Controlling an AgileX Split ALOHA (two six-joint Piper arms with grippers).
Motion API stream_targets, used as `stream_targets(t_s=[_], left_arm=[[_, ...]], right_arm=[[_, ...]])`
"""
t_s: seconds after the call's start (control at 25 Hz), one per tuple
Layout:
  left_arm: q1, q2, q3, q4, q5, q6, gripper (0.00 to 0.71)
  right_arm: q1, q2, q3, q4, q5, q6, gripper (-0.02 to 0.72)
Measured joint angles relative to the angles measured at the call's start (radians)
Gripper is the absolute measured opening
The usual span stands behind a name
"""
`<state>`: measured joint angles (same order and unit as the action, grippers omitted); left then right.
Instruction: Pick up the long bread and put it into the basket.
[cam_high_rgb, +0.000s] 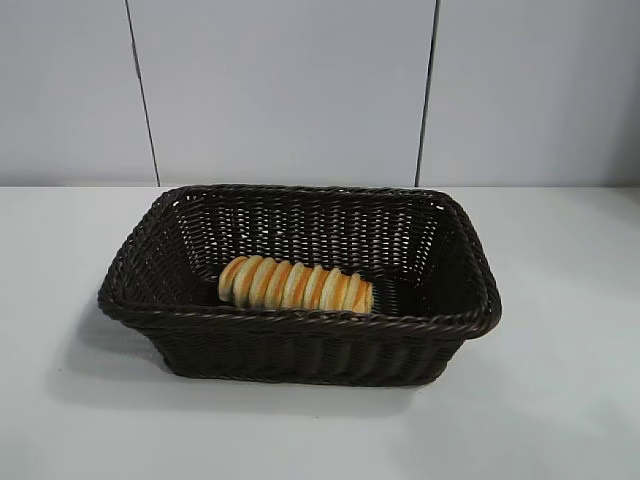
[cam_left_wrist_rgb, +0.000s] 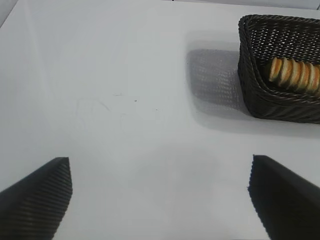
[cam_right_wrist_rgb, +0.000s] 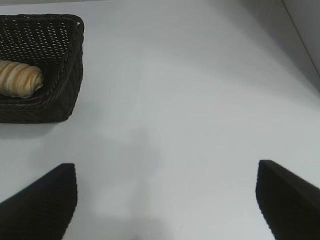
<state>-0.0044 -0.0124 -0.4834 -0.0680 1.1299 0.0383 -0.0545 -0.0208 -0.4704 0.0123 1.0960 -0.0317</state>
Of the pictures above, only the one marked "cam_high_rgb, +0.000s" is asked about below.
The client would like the dark brown woven basket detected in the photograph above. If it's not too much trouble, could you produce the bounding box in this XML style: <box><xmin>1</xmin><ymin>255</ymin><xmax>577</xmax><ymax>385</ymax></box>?
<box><xmin>97</xmin><ymin>183</ymin><xmax>503</xmax><ymax>387</ymax></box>

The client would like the long striped bread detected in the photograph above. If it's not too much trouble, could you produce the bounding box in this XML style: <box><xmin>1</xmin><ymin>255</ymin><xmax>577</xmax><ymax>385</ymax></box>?
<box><xmin>218</xmin><ymin>255</ymin><xmax>375</xmax><ymax>314</ymax></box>

